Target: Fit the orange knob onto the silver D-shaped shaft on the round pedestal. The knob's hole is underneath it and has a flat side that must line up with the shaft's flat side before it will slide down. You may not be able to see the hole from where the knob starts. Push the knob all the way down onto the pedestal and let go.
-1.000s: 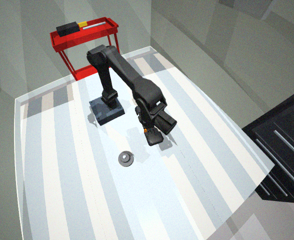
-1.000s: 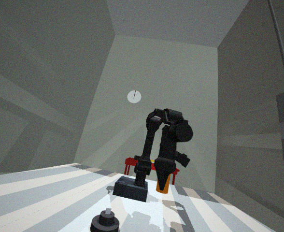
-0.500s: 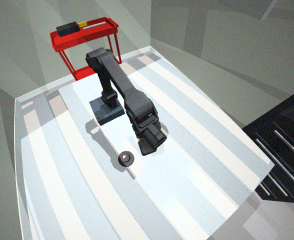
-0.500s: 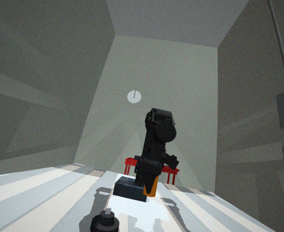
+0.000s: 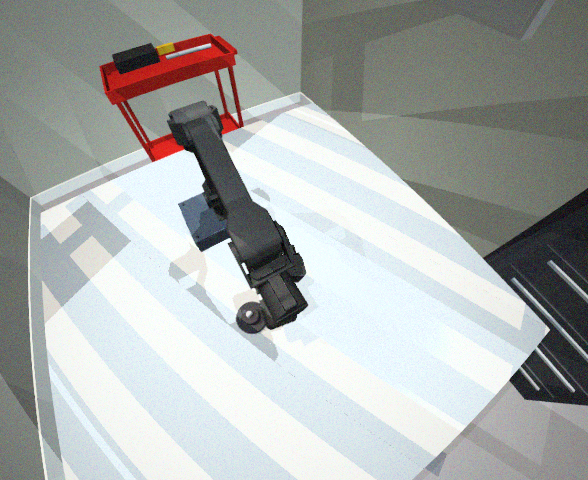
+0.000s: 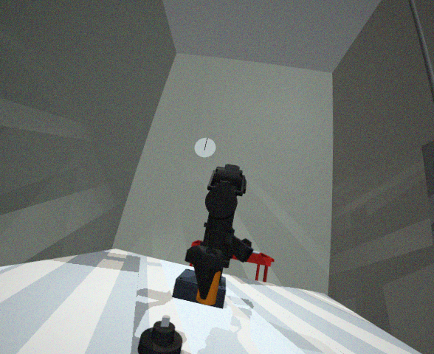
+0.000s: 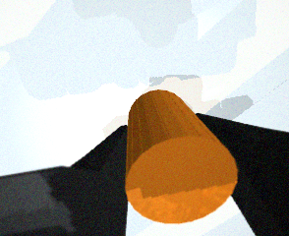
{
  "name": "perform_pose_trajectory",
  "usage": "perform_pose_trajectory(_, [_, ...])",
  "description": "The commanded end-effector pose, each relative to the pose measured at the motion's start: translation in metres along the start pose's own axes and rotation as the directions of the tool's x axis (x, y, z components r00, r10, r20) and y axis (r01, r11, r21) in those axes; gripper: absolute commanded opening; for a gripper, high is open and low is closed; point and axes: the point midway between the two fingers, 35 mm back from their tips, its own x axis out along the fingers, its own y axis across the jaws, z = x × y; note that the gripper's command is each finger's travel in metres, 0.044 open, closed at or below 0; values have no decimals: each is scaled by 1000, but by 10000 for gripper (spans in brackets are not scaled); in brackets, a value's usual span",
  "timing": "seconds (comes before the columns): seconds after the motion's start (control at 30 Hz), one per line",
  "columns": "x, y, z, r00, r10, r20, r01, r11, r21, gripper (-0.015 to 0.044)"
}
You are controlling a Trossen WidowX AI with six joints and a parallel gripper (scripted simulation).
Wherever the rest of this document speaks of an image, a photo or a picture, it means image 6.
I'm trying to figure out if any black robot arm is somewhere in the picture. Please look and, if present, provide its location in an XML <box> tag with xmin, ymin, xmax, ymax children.
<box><xmin>205</xmin><ymin>164</ymin><xmax>253</xmax><ymax>262</ymax></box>

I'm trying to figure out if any orange knob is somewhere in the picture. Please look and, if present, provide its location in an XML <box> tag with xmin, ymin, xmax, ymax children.
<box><xmin>196</xmin><ymin>271</ymin><xmax>221</xmax><ymax>305</ymax></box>

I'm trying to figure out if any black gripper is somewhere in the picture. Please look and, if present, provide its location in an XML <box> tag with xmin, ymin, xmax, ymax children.
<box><xmin>185</xmin><ymin>218</ymin><xmax>233</xmax><ymax>299</ymax></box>

